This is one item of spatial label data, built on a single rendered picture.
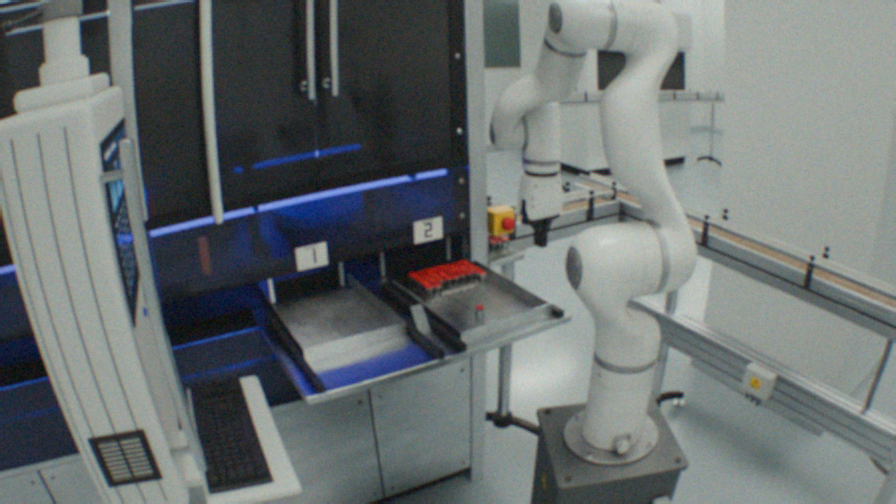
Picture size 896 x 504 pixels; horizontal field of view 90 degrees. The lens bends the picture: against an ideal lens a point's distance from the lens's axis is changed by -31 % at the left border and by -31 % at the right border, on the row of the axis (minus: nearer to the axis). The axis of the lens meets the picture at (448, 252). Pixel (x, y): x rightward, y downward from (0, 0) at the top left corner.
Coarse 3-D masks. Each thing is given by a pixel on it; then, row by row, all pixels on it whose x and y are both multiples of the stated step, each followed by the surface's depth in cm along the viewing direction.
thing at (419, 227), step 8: (416, 224) 169; (424, 224) 170; (432, 224) 172; (440, 224) 173; (416, 232) 170; (424, 232) 171; (432, 232) 172; (440, 232) 174; (416, 240) 170; (424, 240) 172
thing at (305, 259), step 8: (304, 248) 154; (312, 248) 155; (320, 248) 156; (296, 256) 153; (304, 256) 154; (312, 256) 155; (320, 256) 157; (304, 264) 155; (312, 264) 156; (320, 264) 157
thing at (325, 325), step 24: (336, 288) 171; (360, 288) 165; (288, 312) 157; (312, 312) 157; (336, 312) 157; (360, 312) 157; (384, 312) 154; (312, 336) 145; (336, 336) 145; (360, 336) 139; (384, 336) 143; (312, 360) 134
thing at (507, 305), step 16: (496, 272) 170; (400, 288) 164; (496, 288) 169; (512, 288) 165; (416, 304) 157; (432, 304) 161; (448, 304) 160; (464, 304) 160; (480, 304) 160; (496, 304) 160; (512, 304) 159; (528, 304) 159; (544, 304) 154; (448, 320) 152; (464, 320) 152; (496, 320) 151; (512, 320) 146; (528, 320) 149; (464, 336) 140; (480, 336) 143
